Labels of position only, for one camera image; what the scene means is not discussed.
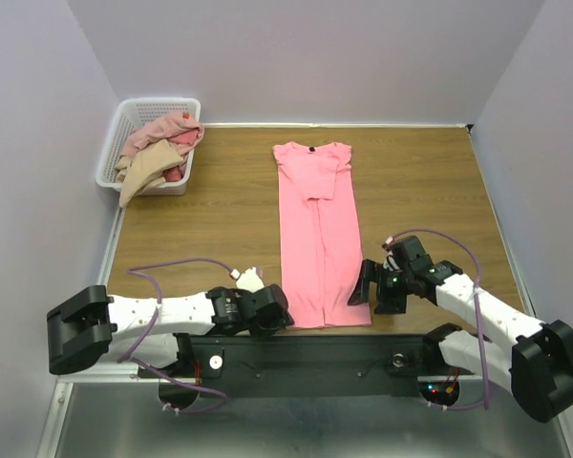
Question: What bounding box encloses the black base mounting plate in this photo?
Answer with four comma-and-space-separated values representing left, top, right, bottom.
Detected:
165, 334, 451, 399

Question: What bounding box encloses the beige t shirt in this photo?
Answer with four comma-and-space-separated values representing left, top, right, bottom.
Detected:
115, 139, 184, 208

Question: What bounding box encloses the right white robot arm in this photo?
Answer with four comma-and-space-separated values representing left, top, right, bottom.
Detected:
348, 229, 573, 423

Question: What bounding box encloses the red t shirt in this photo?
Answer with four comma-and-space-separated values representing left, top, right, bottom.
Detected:
163, 123, 204, 182

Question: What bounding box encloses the dusty pink t shirt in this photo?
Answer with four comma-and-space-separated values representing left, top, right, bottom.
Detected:
120, 111, 200, 157

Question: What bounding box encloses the white plastic laundry basket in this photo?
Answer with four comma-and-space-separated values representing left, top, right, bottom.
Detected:
95, 96, 202, 193

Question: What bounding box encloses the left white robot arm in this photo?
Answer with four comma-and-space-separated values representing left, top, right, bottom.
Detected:
46, 284, 294, 376

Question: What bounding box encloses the bright pink t shirt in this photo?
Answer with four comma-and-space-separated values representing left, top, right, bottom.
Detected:
272, 142, 371, 329

